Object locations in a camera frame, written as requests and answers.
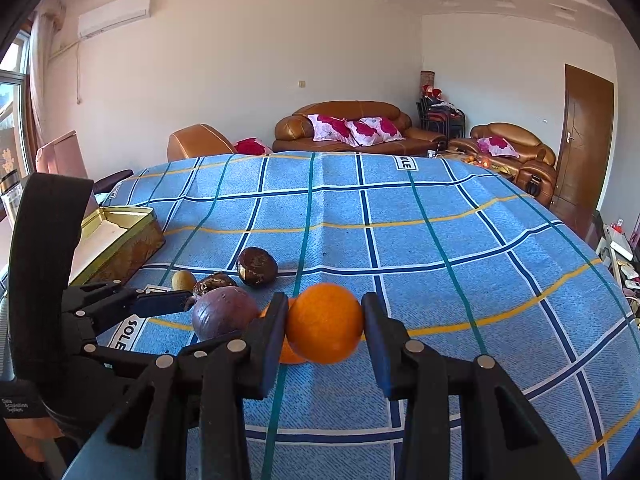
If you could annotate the red pillow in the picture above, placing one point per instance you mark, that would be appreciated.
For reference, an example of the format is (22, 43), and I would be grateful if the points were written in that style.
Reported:
(252, 146)

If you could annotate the plain brown leather armchair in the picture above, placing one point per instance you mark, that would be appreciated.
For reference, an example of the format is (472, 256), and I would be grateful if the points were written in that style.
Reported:
(200, 142)

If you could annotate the orange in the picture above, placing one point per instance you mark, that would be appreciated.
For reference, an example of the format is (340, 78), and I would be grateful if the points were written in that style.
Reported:
(294, 352)
(324, 322)

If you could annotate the purple passion fruit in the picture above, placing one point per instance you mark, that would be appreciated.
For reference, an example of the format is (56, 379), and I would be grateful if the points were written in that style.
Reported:
(225, 312)

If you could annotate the brown kiwi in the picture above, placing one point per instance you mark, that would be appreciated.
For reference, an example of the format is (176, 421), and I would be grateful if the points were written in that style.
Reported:
(183, 280)

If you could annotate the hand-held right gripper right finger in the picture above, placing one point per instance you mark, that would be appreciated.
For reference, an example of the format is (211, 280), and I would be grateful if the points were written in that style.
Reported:
(376, 342)

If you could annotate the brown leather sofa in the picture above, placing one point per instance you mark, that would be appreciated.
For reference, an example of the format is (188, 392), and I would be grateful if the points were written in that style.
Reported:
(295, 130)

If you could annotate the tall cylindrical floor vase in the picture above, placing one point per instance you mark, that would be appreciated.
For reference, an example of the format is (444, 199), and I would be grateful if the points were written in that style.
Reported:
(427, 80)

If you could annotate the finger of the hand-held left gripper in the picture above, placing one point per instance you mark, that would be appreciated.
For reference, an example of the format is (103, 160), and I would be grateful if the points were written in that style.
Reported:
(120, 355)
(155, 303)

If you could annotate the stack of dark chairs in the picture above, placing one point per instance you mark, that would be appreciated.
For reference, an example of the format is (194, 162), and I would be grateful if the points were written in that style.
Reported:
(442, 117)

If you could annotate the floral pink pillow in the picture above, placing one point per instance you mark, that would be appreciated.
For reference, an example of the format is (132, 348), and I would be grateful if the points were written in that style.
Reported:
(375, 130)
(495, 146)
(330, 127)

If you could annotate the white air conditioner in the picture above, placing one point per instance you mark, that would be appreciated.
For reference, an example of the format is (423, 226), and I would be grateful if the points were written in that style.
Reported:
(114, 15)

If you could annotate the pink curtain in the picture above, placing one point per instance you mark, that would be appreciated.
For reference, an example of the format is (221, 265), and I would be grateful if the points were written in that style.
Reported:
(40, 85)

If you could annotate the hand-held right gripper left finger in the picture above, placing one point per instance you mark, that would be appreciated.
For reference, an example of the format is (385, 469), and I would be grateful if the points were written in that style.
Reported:
(270, 340)

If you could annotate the gold metal tin box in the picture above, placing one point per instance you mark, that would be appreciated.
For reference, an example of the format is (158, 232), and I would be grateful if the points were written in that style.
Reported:
(115, 240)

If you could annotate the blue plaid tablecloth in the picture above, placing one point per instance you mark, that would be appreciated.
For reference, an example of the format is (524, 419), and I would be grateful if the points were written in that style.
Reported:
(400, 260)

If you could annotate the dark brown passion fruit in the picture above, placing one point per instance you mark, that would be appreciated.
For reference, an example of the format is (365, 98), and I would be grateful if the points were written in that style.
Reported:
(256, 266)

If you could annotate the brown wooden door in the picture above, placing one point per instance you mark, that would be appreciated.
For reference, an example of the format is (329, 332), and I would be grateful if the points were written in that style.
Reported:
(585, 150)

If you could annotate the window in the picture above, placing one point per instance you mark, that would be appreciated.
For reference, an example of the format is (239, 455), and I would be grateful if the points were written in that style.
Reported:
(12, 110)

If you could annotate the wrinkled brown passion fruit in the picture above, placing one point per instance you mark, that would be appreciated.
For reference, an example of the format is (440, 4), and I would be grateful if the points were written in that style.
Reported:
(215, 282)

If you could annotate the coffee table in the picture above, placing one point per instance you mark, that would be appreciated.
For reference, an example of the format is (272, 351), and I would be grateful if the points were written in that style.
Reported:
(480, 162)

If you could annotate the clear glass water bottle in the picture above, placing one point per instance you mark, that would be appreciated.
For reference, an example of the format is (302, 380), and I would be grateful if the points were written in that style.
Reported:
(10, 195)

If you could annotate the person's left hand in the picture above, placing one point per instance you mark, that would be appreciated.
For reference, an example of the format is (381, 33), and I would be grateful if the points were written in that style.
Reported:
(32, 435)

